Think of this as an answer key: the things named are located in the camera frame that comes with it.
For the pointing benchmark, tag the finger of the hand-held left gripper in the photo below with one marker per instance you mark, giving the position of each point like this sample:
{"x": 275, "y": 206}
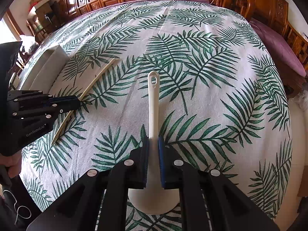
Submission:
{"x": 69, "y": 107}
{"x": 68, "y": 99}

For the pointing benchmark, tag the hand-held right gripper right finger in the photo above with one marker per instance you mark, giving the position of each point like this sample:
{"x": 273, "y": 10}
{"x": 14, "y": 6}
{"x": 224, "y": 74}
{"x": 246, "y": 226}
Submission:
{"x": 161, "y": 163}

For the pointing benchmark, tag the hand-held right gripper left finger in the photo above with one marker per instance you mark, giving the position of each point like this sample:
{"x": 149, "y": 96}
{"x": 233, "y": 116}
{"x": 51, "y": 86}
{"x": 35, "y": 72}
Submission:
{"x": 144, "y": 163}

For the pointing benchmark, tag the white rectangular tray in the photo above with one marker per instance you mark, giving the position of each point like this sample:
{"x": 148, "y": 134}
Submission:
{"x": 48, "y": 72}

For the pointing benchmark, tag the light bamboo chopstick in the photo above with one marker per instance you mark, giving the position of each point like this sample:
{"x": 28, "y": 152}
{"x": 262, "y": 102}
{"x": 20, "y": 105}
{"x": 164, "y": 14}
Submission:
{"x": 101, "y": 74}

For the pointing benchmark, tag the large white spoon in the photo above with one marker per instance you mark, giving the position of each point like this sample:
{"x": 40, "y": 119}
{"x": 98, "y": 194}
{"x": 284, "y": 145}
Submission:
{"x": 152, "y": 115}

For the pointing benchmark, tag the person's left hand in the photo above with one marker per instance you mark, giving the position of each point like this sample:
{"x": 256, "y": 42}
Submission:
{"x": 12, "y": 164}

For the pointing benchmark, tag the white plastic bag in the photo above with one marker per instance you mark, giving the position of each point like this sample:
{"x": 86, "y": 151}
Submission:
{"x": 28, "y": 43}

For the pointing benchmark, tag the wooden chair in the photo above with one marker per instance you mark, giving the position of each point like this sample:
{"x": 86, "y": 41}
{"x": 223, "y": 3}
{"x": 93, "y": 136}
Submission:
{"x": 42, "y": 26}

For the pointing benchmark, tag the stack of cardboard boxes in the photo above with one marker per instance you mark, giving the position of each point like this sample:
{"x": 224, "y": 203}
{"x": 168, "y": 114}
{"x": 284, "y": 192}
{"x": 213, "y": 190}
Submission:
{"x": 41, "y": 0}

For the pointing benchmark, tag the leaf print tablecloth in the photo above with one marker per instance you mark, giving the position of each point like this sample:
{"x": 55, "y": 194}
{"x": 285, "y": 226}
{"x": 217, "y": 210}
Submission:
{"x": 204, "y": 53}

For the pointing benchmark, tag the crumpled plastic bag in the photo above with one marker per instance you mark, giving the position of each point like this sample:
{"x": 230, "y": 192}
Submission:
{"x": 302, "y": 102}

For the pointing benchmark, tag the purple armchair cushion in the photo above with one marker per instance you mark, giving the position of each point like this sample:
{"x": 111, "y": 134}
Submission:
{"x": 276, "y": 43}

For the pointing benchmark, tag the carved wooden armchair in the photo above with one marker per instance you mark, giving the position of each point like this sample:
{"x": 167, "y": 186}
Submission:
{"x": 269, "y": 2}

